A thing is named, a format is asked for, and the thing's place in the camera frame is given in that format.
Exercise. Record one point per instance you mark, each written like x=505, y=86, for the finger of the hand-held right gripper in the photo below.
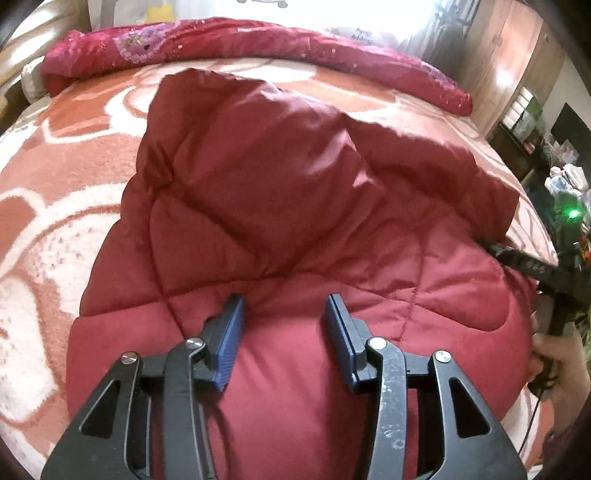
x=526, y=264

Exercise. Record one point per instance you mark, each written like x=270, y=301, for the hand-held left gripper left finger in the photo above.
x=229, y=344

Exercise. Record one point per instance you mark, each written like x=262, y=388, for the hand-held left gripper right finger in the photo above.
x=340, y=341

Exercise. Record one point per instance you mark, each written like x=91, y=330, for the red quilted jacket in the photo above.
x=286, y=230

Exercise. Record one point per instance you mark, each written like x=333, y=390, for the person's right hand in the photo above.
x=561, y=369

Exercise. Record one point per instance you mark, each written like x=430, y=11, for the dark shelf with clutter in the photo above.
x=535, y=134

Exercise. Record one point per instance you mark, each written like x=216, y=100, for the wooden wardrobe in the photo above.
x=512, y=60

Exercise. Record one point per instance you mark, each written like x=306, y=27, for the orange and white blanket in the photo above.
x=55, y=217

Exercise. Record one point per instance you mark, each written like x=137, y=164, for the red floral quilt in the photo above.
x=258, y=48

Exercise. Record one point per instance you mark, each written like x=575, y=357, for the white pillow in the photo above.
x=32, y=83

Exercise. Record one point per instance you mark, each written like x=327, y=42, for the wooden headboard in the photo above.
x=27, y=41

